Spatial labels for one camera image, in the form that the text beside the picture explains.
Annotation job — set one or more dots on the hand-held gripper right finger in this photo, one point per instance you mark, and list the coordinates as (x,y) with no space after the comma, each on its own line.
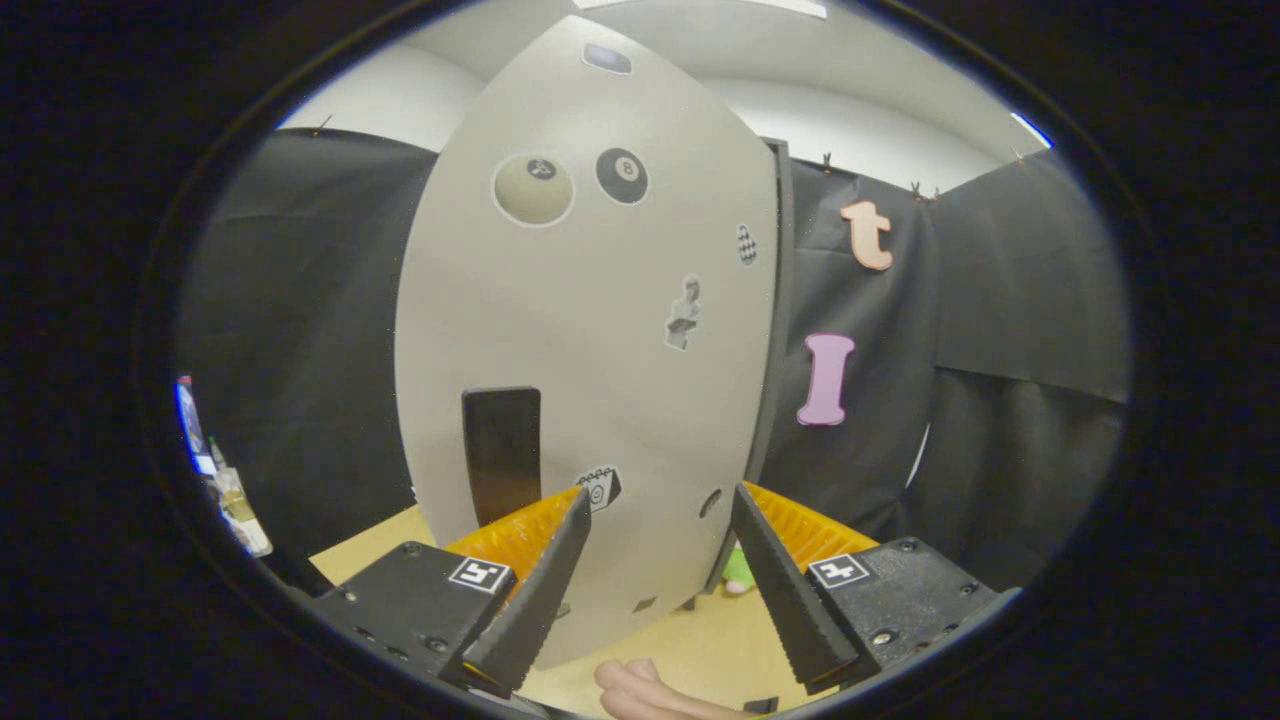
(790,600)

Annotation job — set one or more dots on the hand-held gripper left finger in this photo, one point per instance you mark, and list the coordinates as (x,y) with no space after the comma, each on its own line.
(535,600)

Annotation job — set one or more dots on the green plush toy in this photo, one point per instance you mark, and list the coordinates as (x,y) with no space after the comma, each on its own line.
(738,572)

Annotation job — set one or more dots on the black backdrop cloth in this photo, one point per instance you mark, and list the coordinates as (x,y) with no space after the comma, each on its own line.
(1020,350)

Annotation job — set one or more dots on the blue printed board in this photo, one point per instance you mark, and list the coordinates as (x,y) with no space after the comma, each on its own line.
(192,425)

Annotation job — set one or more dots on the small ceiling light panel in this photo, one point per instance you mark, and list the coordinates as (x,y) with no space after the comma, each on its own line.
(1032,130)

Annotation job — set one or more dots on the long ceiling light panel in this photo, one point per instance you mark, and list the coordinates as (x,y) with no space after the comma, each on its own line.
(760,6)

